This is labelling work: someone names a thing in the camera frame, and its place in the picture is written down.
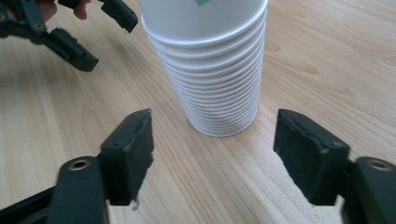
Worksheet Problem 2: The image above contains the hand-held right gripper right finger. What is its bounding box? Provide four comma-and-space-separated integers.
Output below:
273, 108, 351, 206

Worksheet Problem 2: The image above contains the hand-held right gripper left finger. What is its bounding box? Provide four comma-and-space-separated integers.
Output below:
100, 108, 155, 206

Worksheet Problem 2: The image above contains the stack of white paper cups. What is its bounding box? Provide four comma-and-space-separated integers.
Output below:
138, 0, 269, 138

